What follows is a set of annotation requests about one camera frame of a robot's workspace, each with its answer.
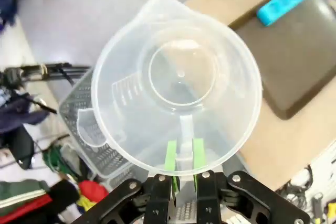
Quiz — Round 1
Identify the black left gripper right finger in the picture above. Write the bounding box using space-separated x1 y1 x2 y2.
193 138 311 224

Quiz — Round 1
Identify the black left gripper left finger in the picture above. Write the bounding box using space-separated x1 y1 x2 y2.
78 140 180 224

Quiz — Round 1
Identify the clear plastic measuring cup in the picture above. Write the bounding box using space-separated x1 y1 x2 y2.
90 0 263 177
77 108 108 148

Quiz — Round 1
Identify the grey woven plastic basket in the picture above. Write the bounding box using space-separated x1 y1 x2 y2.
106 165 150 193
58 68 148 179

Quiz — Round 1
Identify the red cloth bundle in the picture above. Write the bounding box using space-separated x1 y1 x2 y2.
78 180 110 204

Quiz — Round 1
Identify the green cloth with white trim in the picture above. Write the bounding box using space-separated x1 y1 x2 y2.
0 179 50 216

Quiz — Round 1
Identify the dark brown serving tray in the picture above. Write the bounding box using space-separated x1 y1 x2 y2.
227 0 336 121

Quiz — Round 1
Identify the dark blue garment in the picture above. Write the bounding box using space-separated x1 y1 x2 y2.
0 90 50 133

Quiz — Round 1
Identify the blue test tube rack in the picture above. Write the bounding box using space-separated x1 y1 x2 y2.
256 0 312 27

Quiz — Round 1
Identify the black camera tripod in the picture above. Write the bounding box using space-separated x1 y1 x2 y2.
0 62 91 114

